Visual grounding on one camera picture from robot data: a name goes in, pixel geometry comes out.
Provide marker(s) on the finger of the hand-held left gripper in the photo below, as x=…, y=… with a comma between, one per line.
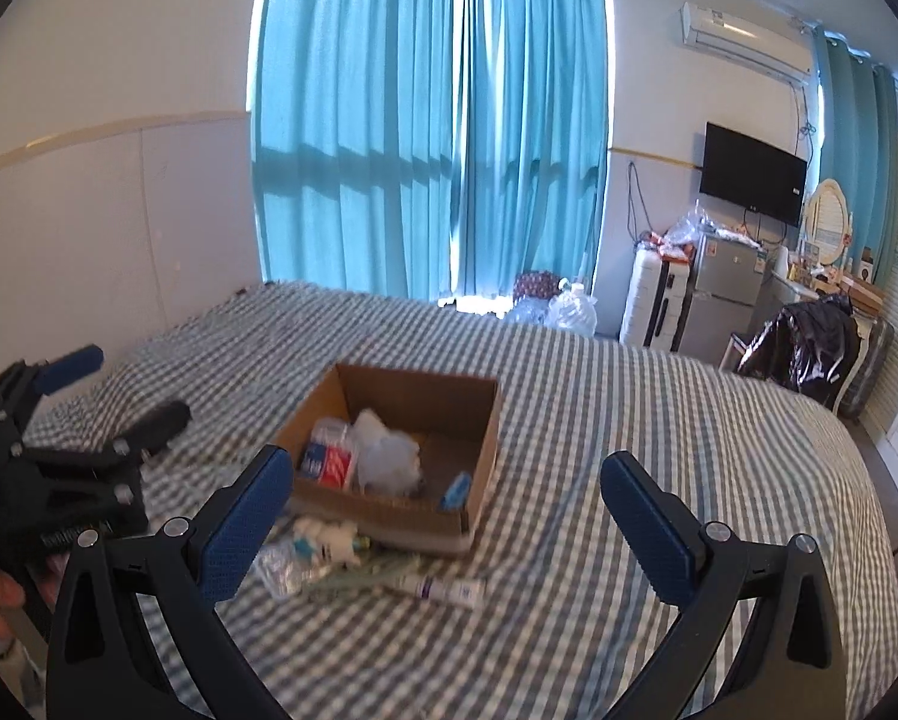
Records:
x=66, y=369
x=158, y=424

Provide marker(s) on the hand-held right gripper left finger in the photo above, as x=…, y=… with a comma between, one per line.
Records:
x=245, y=529

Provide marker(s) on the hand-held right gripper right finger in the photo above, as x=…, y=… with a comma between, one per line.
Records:
x=647, y=532

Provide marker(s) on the brown cardboard box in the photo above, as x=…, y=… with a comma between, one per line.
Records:
x=419, y=397

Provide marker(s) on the small white bottles pack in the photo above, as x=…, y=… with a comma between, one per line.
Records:
x=330, y=540

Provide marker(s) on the red and white packet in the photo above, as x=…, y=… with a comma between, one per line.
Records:
x=330, y=459

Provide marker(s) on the green flat packet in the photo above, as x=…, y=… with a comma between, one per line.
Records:
x=366, y=574

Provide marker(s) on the checked bed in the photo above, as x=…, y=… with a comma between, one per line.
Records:
x=569, y=405

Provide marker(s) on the clear plastic bag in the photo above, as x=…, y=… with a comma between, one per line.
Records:
x=389, y=454

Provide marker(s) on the small blue packet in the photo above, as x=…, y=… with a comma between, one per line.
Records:
x=456, y=491

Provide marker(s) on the white tube with purple print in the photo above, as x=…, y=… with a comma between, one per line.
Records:
x=437, y=589

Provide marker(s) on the white suitcase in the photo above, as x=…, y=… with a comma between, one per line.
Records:
x=655, y=300

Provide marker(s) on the large clear water jug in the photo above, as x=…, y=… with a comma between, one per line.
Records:
x=572, y=311

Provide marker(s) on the black jacket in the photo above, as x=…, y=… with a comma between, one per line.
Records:
x=801, y=345

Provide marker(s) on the clear plastic jug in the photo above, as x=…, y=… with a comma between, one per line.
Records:
x=527, y=313

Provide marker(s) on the grey refrigerator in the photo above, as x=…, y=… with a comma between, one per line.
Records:
x=722, y=292

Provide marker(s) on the dark red patterned bag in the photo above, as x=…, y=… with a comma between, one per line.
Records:
x=537, y=285

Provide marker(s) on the white chair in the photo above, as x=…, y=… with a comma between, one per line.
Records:
x=857, y=360

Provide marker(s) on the suitcase with clear cover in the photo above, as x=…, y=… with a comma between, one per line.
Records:
x=872, y=367

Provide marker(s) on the cluttered dressing table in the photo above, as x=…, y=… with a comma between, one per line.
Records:
x=797, y=285

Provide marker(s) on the plastic bags on refrigerator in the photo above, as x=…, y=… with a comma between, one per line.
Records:
x=692, y=229

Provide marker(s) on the wide blue curtain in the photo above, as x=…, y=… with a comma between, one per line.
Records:
x=351, y=127

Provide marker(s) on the white oval mirror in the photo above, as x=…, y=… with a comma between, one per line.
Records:
x=826, y=223

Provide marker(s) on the narrow blue curtain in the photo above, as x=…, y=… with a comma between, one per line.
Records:
x=531, y=150

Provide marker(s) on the blue curtain with eyelets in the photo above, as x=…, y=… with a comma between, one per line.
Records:
x=857, y=142

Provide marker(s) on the white air conditioner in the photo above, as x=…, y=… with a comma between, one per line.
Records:
x=745, y=37

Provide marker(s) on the black wall television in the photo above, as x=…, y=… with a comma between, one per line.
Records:
x=752, y=172

